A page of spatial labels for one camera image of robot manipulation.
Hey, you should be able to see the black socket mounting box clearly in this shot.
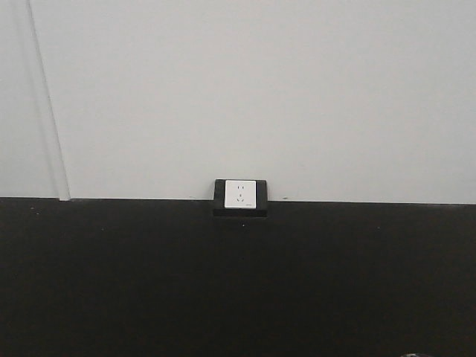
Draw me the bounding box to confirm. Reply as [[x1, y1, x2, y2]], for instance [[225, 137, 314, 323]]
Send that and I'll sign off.
[[213, 179, 268, 218]]

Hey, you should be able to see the white wall power socket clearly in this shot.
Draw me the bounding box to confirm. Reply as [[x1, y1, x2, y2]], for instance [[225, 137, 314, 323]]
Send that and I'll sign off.
[[224, 180, 257, 209]]

